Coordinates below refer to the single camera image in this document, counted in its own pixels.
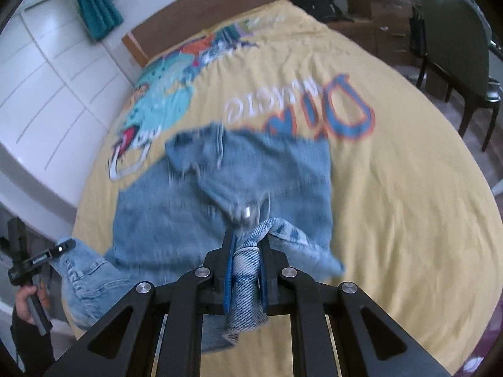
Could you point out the wooden headboard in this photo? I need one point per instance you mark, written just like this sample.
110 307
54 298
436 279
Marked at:
188 19

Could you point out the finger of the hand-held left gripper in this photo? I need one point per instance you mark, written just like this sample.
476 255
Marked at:
63 248

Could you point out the person's left hand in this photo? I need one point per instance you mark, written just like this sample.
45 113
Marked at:
23 306

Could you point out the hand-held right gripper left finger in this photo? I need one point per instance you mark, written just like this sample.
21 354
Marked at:
230 279

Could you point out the teal curtain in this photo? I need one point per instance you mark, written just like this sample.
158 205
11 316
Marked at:
96 6

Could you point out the yellow printed bedspread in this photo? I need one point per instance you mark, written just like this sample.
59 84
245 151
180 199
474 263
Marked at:
393 204

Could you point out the wooden drawer cabinet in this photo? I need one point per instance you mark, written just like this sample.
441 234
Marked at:
389 35

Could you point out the dark chair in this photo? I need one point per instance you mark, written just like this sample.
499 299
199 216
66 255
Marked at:
452 47

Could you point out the white wardrobe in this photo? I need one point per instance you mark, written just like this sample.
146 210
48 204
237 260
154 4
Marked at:
51 106

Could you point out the blue denim jacket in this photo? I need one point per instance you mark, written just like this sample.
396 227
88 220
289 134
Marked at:
275 172

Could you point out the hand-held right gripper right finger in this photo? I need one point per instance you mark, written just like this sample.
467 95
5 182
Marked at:
264 290

